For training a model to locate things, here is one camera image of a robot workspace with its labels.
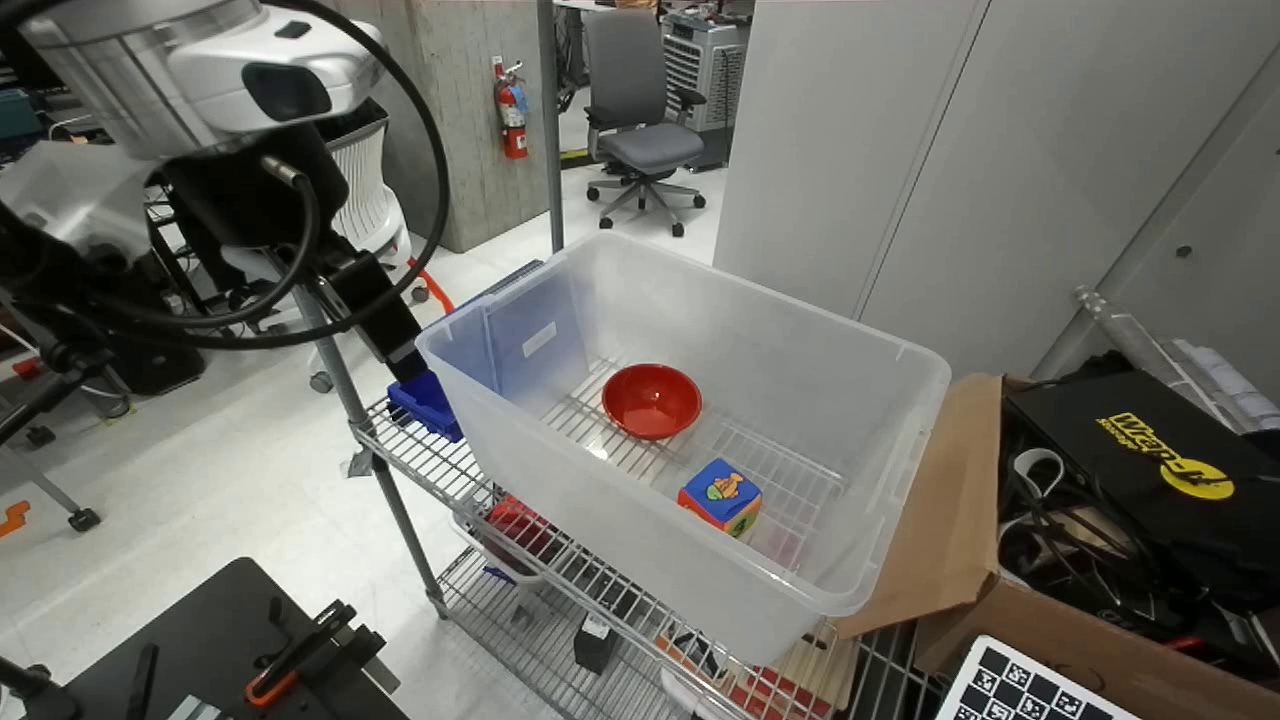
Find red bowl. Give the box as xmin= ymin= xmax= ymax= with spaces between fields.
xmin=601 ymin=362 xmax=704 ymax=442

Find blue plastic block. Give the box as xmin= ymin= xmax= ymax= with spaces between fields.
xmin=386 ymin=369 xmax=465 ymax=444

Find red fire extinguisher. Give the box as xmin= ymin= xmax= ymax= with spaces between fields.
xmin=491 ymin=56 xmax=532 ymax=161

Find grey metal pole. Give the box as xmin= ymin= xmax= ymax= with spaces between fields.
xmin=534 ymin=0 xmax=567 ymax=255

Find grey office chair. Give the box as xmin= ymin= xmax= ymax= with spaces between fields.
xmin=582 ymin=8 xmax=709 ymax=239

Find red container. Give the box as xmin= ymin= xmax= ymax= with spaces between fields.
xmin=484 ymin=494 xmax=563 ymax=563

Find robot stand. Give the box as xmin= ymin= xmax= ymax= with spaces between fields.
xmin=58 ymin=556 xmax=413 ymax=720

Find orange and black clamp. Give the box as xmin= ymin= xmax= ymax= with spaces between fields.
xmin=243 ymin=599 xmax=388 ymax=710

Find white portable air cooler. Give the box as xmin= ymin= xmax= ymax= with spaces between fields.
xmin=661 ymin=11 xmax=753 ymax=172

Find clear plastic bin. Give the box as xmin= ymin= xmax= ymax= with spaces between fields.
xmin=414 ymin=229 xmax=952 ymax=668

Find colourful toy cube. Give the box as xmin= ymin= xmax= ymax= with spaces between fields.
xmin=677 ymin=457 xmax=764 ymax=540

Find small black box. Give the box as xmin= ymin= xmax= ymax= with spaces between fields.
xmin=572 ymin=611 xmax=622 ymax=676

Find white cabinet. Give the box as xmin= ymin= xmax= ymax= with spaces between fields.
xmin=711 ymin=0 xmax=1280 ymax=403

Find cardboard box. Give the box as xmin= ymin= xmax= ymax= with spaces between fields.
xmin=833 ymin=372 xmax=1280 ymax=720

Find black box with yellow print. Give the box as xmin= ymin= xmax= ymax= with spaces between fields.
xmin=1003 ymin=369 xmax=1280 ymax=576

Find black and white marker board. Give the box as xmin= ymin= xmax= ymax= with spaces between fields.
xmin=934 ymin=634 xmax=1143 ymax=720

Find wire shelf cart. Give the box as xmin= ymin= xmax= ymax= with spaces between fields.
xmin=292 ymin=258 xmax=953 ymax=720

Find tangle of black cables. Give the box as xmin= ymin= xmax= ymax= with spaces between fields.
xmin=998 ymin=446 xmax=1280 ymax=683

